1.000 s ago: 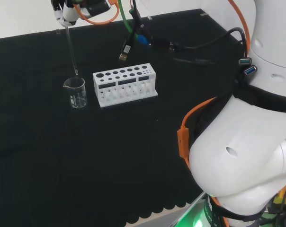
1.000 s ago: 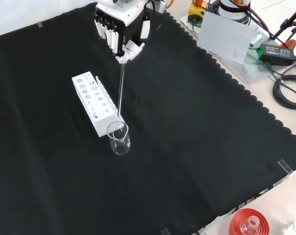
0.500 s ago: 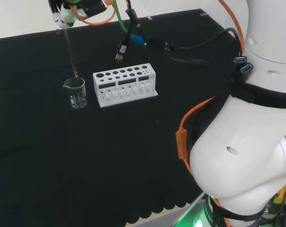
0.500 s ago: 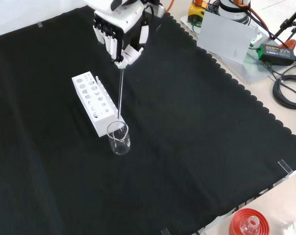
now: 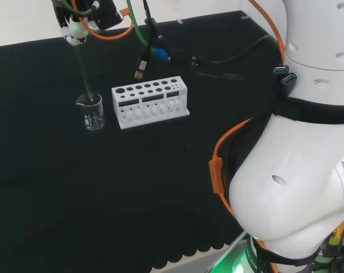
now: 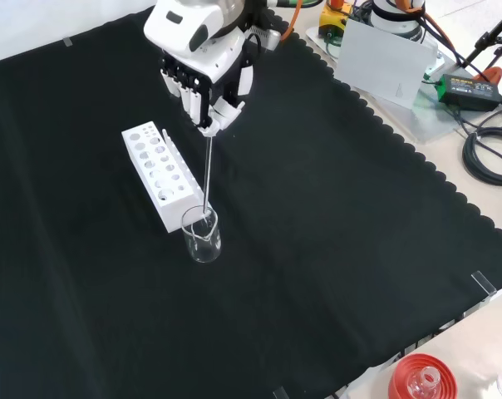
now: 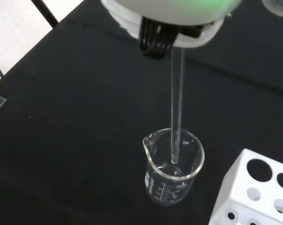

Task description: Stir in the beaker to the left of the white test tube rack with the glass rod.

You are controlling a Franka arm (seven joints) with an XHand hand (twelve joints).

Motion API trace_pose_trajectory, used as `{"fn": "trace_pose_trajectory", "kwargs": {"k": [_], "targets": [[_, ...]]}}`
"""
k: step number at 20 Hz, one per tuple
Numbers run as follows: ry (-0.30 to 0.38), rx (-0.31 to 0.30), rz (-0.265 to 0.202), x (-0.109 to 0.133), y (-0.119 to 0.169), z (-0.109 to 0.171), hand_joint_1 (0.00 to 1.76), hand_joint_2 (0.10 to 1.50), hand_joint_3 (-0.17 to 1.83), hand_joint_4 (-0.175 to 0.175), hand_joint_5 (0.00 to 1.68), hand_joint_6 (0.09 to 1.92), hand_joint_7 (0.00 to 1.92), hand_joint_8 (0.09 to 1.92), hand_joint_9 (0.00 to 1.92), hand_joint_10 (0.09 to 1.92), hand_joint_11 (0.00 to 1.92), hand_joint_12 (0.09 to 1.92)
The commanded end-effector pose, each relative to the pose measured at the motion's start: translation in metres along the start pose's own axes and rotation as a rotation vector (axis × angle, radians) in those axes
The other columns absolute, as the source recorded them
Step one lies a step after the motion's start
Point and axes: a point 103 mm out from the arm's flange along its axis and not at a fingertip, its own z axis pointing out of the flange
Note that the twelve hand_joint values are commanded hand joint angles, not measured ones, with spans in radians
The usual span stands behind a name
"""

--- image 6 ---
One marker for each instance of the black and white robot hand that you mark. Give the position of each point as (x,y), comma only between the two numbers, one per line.
(224,58)

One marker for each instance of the clear glass rod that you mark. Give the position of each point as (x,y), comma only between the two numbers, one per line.
(208,174)

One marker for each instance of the white test tube rack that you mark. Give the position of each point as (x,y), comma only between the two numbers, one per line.
(172,203)

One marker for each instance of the clear glass beaker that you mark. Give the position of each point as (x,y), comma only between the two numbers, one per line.
(203,245)

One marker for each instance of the yellow stop button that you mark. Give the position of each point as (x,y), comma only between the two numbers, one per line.
(334,23)

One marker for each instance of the pale board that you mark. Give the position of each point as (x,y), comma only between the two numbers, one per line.
(380,62)

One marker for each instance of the clear cloth clip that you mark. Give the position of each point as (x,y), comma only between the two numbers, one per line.
(67,42)
(281,393)
(483,283)

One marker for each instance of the black bench cloth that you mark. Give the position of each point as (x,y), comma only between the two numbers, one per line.
(276,249)

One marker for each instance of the black power adapter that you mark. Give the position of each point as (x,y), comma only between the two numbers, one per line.
(469,93)

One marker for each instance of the black tripod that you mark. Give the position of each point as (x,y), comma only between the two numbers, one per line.
(481,41)

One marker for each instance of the orange clamp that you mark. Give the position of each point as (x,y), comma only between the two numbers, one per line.
(494,74)

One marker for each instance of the red ribbed funnel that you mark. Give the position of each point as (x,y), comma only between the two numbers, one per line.
(400,374)

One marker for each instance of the small clear glass flask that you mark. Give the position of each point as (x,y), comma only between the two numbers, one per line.
(425,380)

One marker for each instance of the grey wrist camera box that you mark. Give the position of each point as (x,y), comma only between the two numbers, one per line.
(267,38)

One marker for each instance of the clear base plate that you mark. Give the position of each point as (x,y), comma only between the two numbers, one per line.
(429,120)

